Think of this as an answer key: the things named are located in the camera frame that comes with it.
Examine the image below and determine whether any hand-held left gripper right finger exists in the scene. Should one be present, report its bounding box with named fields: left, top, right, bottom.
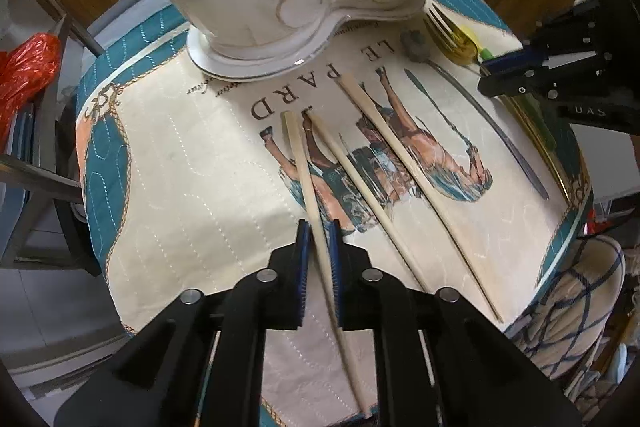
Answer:
left=329, top=219, right=583, bottom=427

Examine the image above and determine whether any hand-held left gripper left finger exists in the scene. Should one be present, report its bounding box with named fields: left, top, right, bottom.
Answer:
left=54, top=219, right=312, bottom=427

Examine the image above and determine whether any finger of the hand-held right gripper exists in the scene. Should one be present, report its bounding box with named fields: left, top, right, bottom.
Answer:
left=476, top=63, right=614, bottom=101
left=480, top=8, right=614, bottom=75

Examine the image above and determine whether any gold thin-handled fork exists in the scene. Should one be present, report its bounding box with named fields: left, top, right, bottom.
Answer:
left=422, top=2, right=573, bottom=198

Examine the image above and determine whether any wooden chopstick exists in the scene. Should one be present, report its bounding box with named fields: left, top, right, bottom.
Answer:
left=305, top=112, right=433, bottom=295
left=336, top=74, right=505, bottom=323
left=282, top=111, right=371, bottom=413

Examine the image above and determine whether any printed quilted mat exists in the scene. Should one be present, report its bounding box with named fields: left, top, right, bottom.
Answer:
left=75, top=0, right=596, bottom=427

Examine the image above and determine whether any plaid cushion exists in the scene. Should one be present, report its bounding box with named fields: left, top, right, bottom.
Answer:
left=505, top=234, right=632, bottom=389

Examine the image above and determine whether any red plastic bag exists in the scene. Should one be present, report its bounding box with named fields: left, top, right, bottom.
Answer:
left=0, top=32, right=62, bottom=148

